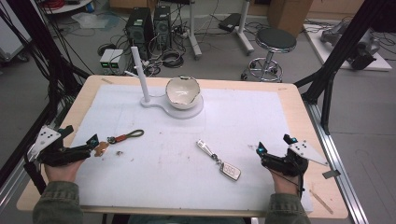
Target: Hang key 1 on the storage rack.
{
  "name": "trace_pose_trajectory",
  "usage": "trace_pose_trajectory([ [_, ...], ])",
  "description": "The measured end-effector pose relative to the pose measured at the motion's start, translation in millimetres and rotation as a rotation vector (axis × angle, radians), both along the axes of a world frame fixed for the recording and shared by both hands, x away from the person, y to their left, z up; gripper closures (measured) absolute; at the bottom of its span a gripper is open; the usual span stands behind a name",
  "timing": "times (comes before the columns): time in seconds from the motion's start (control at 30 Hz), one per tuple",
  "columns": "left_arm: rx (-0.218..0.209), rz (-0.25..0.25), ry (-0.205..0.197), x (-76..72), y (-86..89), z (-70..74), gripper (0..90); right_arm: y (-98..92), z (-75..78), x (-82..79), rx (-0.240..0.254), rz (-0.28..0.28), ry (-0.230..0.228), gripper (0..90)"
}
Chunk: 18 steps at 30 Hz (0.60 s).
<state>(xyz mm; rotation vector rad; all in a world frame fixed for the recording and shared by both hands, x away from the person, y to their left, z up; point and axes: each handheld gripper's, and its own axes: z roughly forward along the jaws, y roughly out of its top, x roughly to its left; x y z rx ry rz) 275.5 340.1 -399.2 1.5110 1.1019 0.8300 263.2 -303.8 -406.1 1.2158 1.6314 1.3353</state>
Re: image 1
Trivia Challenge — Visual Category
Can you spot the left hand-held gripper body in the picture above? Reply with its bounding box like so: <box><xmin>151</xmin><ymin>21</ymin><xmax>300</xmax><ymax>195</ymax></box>
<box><xmin>27</xmin><ymin>124</ymin><xmax>92</xmax><ymax>168</ymax></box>

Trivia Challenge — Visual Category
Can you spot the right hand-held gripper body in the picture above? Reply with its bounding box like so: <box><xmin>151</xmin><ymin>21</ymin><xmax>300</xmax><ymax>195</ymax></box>
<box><xmin>261</xmin><ymin>139</ymin><xmax>330</xmax><ymax>178</ymax></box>

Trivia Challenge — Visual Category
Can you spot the white car key with strap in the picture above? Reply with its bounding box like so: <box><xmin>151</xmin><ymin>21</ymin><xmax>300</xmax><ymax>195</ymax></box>
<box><xmin>195</xmin><ymin>138</ymin><xmax>243</xmax><ymax>182</ymax></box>

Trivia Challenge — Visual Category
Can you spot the person's left hand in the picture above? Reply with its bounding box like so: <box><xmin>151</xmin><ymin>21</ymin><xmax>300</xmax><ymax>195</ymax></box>
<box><xmin>43</xmin><ymin>158</ymin><xmax>86</xmax><ymax>184</ymax></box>

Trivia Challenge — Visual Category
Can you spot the person's right hand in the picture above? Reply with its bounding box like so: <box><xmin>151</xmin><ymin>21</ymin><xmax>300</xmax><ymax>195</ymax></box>
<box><xmin>270</xmin><ymin>169</ymin><xmax>303</xmax><ymax>196</ymax></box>

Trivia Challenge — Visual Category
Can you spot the brown leather tag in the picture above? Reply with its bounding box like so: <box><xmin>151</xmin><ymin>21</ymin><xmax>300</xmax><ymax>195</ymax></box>
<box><xmin>93</xmin><ymin>141</ymin><xmax>110</xmax><ymax>158</ymax></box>

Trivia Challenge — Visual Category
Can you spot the grey tape strip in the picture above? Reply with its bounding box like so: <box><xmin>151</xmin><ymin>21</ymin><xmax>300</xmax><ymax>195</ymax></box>
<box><xmin>321</xmin><ymin>169</ymin><xmax>342</xmax><ymax>180</ymax></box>

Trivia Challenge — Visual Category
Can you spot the thin wooden stick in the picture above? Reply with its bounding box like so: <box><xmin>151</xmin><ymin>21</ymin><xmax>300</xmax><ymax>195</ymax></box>
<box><xmin>308</xmin><ymin>189</ymin><xmax>334</xmax><ymax>216</ymax></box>

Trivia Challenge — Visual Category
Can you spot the white bench power supply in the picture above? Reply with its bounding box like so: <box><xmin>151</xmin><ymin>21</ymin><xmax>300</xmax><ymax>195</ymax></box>
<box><xmin>108</xmin><ymin>49</ymin><xmax>128</xmax><ymax>76</ymax></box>
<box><xmin>99</xmin><ymin>48</ymin><xmax>117</xmax><ymax>76</ymax></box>

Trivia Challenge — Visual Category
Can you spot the white stand with pole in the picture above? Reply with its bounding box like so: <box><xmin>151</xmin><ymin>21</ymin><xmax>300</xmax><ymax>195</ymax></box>
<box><xmin>130</xmin><ymin>46</ymin><xmax>205</xmax><ymax>120</ymax></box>

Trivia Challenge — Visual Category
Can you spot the white table mat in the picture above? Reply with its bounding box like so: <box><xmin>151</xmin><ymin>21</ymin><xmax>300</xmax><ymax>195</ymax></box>
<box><xmin>72</xmin><ymin>83</ymin><xmax>315</xmax><ymax>213</ymax></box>

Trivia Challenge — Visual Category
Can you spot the white eggshell-shaped bowl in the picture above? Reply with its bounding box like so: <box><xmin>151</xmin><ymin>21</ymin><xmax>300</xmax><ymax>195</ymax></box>
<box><xmin>164</xmin><ymin>75</ymin><xmax>202</xmax><ymax>111</ymax></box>

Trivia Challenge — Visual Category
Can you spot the black round stool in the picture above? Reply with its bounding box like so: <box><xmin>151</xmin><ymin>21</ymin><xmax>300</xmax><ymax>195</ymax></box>
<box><xmin>240</xmin><ymin>27</ymin><xmax>298</xmax><ymax>84</ymax></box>

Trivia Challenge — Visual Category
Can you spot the clear plastic sheet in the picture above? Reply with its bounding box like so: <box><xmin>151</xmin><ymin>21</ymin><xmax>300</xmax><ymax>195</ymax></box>
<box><xmin>70</xmin><ymin>11</ymin><xmax>110</xmax><ymax>31</ymax></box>

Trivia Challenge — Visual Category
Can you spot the white board with grey devices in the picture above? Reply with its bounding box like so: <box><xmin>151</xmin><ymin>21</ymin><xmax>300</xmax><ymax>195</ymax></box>
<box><xmin>303</xmin><ymin>20</ymin><xmax>393</xmax><ymax>73</ymax></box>

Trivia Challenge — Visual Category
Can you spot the white desk leg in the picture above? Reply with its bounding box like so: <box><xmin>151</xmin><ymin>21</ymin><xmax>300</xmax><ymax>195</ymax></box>
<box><xmin>186</xmin><ymin>0</ymin><xmax>204</xmax><ymax>61</ymax></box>
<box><xmin>233</xmin><ymin>0</ymin><xmax>256</xmax><ymax>56</ymax></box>

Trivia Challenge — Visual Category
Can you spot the black computer tower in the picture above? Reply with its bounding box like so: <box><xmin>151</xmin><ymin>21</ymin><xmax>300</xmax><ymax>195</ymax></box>
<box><xmin>152</xmin><ymin>5</ymin><xmax>173</xmax><ymax>51</ymax></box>
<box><xmin>125</xmin><ymin>7</ymin><xmax>155</xmax><ymax>61</ymax></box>

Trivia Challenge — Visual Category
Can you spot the cardboard box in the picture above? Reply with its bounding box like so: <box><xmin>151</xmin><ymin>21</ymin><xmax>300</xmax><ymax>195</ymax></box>
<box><xmin>266</xmin><ymin>0</ymin><xmax>315</xmax><ymax>39</ymax></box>

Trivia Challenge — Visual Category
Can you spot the black power adapter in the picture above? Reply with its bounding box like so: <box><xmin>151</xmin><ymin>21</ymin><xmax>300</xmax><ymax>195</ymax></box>
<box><xmin>217</xmin><ymin>12</ymin><xmax>243</xmax><ymax>34</ymax></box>

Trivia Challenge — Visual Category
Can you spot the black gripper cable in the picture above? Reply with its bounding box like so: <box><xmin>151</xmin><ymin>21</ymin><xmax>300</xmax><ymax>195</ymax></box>
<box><xmin>271</xmin><ymin>164</ymin><xmax>305</xmax><ymax>200</ymax></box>

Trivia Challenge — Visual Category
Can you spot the orange and green keychain lanyard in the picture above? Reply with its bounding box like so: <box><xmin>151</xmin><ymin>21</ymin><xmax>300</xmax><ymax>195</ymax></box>
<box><xmin>106</xmin><ymin>129</ymin><xmax>146</xmax><ymax>146</ymax></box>

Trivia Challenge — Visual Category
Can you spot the aluminium rail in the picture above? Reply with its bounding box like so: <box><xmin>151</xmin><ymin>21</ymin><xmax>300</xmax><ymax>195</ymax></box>
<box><xmin>304</xmin><ymin>101</ymin><xmax>371</xmax><ymax>224</ymax></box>

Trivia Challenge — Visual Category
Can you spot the black metal frame post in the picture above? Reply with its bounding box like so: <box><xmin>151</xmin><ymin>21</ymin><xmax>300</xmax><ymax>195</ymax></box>
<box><xmin>0</xmin><ymin>0</ymin><xmax>92</xmax><ymax>195</ymax></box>
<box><xmin>293</xmin><ymin>0</ymin><xmax>396</xmax><ymax>136</ymax></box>

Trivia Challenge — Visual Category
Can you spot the coiled black cable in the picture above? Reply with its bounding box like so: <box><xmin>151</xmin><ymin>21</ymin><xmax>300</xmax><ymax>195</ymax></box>
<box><xmin>161</xmin><ymin>49</ymin><xmax>185</xmax><ymax>69</ymax></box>

